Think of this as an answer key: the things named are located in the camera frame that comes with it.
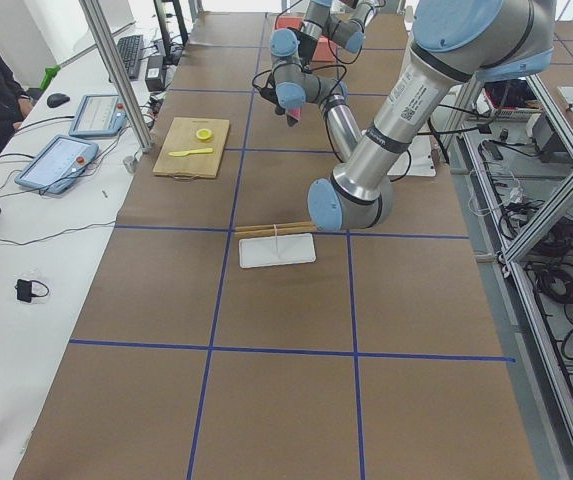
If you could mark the wooden rack rod outer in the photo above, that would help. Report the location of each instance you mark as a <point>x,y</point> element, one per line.
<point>278,226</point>

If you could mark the wooden rack rod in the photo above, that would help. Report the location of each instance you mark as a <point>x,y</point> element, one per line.
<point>273,232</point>
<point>278,226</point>

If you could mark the white rack tray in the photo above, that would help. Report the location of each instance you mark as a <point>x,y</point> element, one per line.
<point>276,250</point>

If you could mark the wooden rack rod inner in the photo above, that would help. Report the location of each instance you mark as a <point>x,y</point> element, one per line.
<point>273,232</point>

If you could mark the yellow plastic knife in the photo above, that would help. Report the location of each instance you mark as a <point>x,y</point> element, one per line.
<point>184,153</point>

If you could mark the yellow lemon slices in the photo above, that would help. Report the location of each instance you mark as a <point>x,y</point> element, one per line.
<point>204,134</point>

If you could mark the bamboo cutting board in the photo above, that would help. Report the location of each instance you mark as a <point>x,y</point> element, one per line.
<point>181,136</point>

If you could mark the blue teach pendant far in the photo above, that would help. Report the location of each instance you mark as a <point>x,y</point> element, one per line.
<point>98,116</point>

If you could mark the blue teach pendant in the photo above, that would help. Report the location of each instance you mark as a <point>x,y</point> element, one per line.
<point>98,116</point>
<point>58,165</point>

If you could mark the blue teach pendant near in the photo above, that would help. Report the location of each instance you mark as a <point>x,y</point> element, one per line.
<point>58,165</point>

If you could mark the black keyboard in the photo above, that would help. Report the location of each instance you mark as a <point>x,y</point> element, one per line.
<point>130,49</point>

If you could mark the small black clip device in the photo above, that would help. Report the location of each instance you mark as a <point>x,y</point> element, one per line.
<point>28,290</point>

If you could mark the black computer mouse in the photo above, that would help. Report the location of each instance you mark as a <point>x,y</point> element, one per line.
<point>56,100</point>

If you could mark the aluminium frame post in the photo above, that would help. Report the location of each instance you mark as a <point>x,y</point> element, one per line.
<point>113,63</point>

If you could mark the aluminium frame rail right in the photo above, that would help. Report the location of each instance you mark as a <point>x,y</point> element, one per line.
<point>523,168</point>

